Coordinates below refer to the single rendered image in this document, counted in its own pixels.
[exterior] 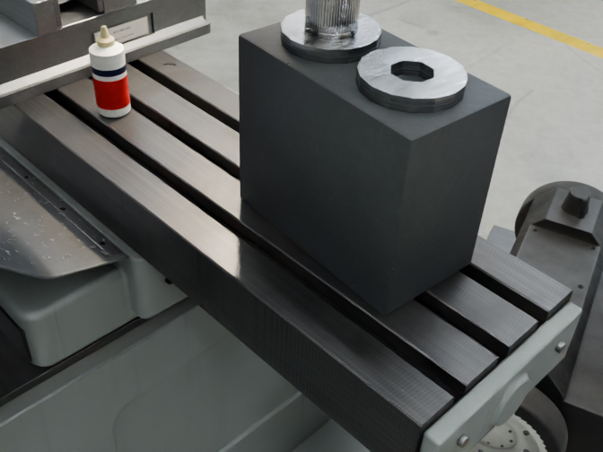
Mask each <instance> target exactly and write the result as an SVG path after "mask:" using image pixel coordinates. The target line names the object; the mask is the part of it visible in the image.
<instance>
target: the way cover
mask: <svg viewBox="0 0 603 452"><path fill-rule="evenodd" d="M2 154H3V155H4V156H3V155H2ZM4 163H5V165H4ZM29 176H31V177H30V178H29ZM33 177H34V178H33ZM10 181H11V183H10ZM31 182H33V183H34V184H32V183H31ZM6 184H9V185H6ZM7 191H9V192H10V193H9V192H7ZM1 192H2V194H1ZM25 193H26V195H24V194H25ZM34 193H36V195H34ZM34 197H35V198H34ZM18 198H20V199H18ZM14 200H15V201H16V202H15V201H14ZM39 200H40V201H41V203H40V202H39ZM59 200H62V201H59ZM48 201H50V202H48ZM46 202H48V203H47V204H44V203H46ZM13 213H16V214H13ZM60 213H62V214H60ZM63 214H65V215H63ZM41 215H43V217H41ZM15 216H16V217H19V219H18V220H17V219H16V218H15ZM20 217H21V219H20ZM39 219H41V221H39ZM79 219H80V220H79ZM32 220H33V221H32ZM31 221H32V222H31ZM7 222H8V223H7ZM24 222H26V223H27V224H25V223H24ZM62 223H63V224H62ZM39 224H40V226H39ZM76 224H77V225H76ZM42 225H45V226H43V227H41V226H42ZM64 227H66V228H65V229H64ZM42 230H43V231H42ZM82 230H83V231H85V232H82ZM9 231H10V232H9ZM41 231H42V232H41ZM34 234H37V236H34ZM38 234H39V236H38ZM58 234H62V235H58ZM13 235H15V236H14V237H13ZM93 236H94V237H95V238H94V237H93ZM9 239H11V240H9ZM12 239H16V240H12ZM51 239H53V240H51ZM78 239H79V241H78ZM103 239H105V240H103ZM2 241H3V242H4V243H3V242H2ZM7 241H9V242H10V243H8V242H7ZM42 241H43V242H44V243H43V244H42ZM27 243H29V245H28V244H27ZM43 245H45V246H46V247H45V246H43ZM90 246H91V247H94V246H96V247H94V248H91V247H90ZM83 247H85V248H83ZM1 248H2V249H3V250H2V249H1ZM6 250H7V251H10V253H9V254H10V255H8V254H7V253H8V252H6ZM15 250H17V251H18V252H17V251H15ZM35 250H38V251H35ZM101 251H103V252H105V253H108V254H106V256H105V254H104V253H102V252H101ZM66 254H67V256H66ZM68 254H70V255H71V256H69V255H68ZM0 255H1V256H0V268H1V269H4V270H8V271H12V272H16V273H19V274H26V275H29V276H33V277H36V278H40V279H55V278H59V277H63V276H66V275H69V274H75V273H79V272H82V271H85V270H89V269H93V268H95V267H99V266H102V265H108V264H111V263H115V262H118V261H121V260H125V259H129V256H127V255H126V254H125V253H124V252H123V251H122V250H120V249H119V248H118V247H117V246H116V245H114V244H113V243H112V242H111V241H110V240H109V239H107V238H106V237H105V236H104V235H103V234H102V233H100V232H99V231H98V230H97V229H96V228H94V227H93V226H92V225H91V224H90V223H89V222H87V221H86V220H85V219H84V218H83V217H82V216H81V215H80V214H79V213H78V212H77V211H75V210H74V209H73V208H72V207H71V206H70V205H68V204H67V203H66V202H65V201H64V200H63V199H61V198H60V197H59V196H58V195H57V194H55V193H54V192H53V191H52V190H51V189H50V188H49V187H47V186H46V185H45V184H44V183H43V182H41V181H40V180H39V179H38V178H37V177H35V176H34V175H33V174H32V173H31V172H30V171H29V170H27V169H26V168H25V167H24V166H23V165H21V164H20V163H19V162H18V161H17V160H16V159H15V158H14V157H13V156H12V155H11V154H10V153H8V152H7V151H6V150H5V149H4V148H2V147H1V146H0ZM2 256H3V257H2ZM49 256H50V258H48V257H49ZM85 256H87V257H86V258H84V257H85ZM44 257H45V258H44ZM63 257H65V259H63ZM4 258H5V260H4ZM8 258H10V259H11V260H8ZM19 263H20V264H19Z"/></svg>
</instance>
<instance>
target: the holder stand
mask: <svg viewBox="0 0 603 452"><path fill-rule="evenodd" d="M510 102H511V95H510V94H509V93H507V92H505V91H503V90H501V89H499V88H497V87H495V86H493V85H492V84H490V83H487V82H485V81H483V80H481V79H479V78H477V77H475V76H474V75H472V74H469V73H467V72H466V71H465V69H464V67H463V65H461V64H460V63H458V62H457V61H455V60H454V59H452V58H451V57H450V56H446V55H443V54H441V53H439V52H436V51H433V50H430V49H425V48H419V47H417V46H415V45H413V44H411V43H409V42H407V41H405V40H403V39H401V38H399V37H397V36H395V35H393V34H391V33H389V32H387V31H385V30H383V29H382V28H381V27H380V25H379V24H378V23H377V22H376V21H374V20H373V19H372V18H371V17H370V16H368V15H366V14H363V13H359V20H358V29H357V32H356V33H355V34H353V35H351V36H349V37H346V38H341V39H327V38H322V37H319V36H316V35H313V34H311V33H310V32H308V31H307V30H306V28H305V9H301V10H298V11H296V12H294V13H290V14H288V15H286V17H285V18H284V19H283V21H282V22H278V23H274V24H271V25H268V26H265V27H262V28H259V29H256V30H251V31H248V32H244V33H241V34H240V35H239V112H240V197H241V199H242V200H243V201H245V202H246V203H247V204H248V205H250V206H251V207H252V208H253V209H254V210H256V211H257V212H258V213H260V214H261V215H262V216H263V217H264V218H266V219H267V220H268V221H269V222H271V223H272V224H273V225H274V226H276V227H277V229H279V230H280V231H281V232H282V233H283V234H284V235H286V236H287V237H288V238H289V239H291V240H292V241H293V242H294V243H296V244H297V245H298V246H299V247H300V248H302V249H303V250H304V251H306V252H307V253H308V254H309V255H310V256H312V257H313V258H314V259H315V260H317V261H318V262H319V263H320V264H322V265H323V266H324V267H325V268H327V269H328V270H329V272H331V273H332V274H333V275H334V276H336V277H337V278H338V279H339V280H340V281H342V282H343V283H344V284H345V285H347V286H348V287H349V288H350V289H352V290H353V291H354V292H355V293H357V294H358V295H359V296H360V297H361V298H363V299H364V300H365V301H367V302H368V303H369V304H370V305H371V306H373V307H374V308H375V309H376V310H378V311H379V312H380V313H381V314H382V315H387V314H388V313H390V312H391V311H393V310H395V309H397V308H398V307H400V306H402V305H403V304H405V303H407V302H408V301H410V300H411V299H413V298H414V297H416V296H418V295H419V294H421V293H423V292H424V291H426V290H428V289H430V288H431V287H433V286H434V285H435V284H437V283H439V282H441V281H442V280H444V279H446V278H447V277H449V276H451V275H452V274H454V273H456V272H457V271H458V270H460V269H462V268H463V267H465V266H467V265H469V264H470V262H471V259H472V256H473V252H474V248H475V244H476V238H477V234H478V231H479V227H480V223H481V220H482V216H483V211H484V208H485V201H486V198H487V194H488V190H489V187H490V183H491V179H492V175H493V172H494V165H495V161H496V157H497V153H498V150H499V146H500V142H501V139H502V135H503V129H504V125H505V121H506V118H507V114H508V109H509V106H510Z"/></svg>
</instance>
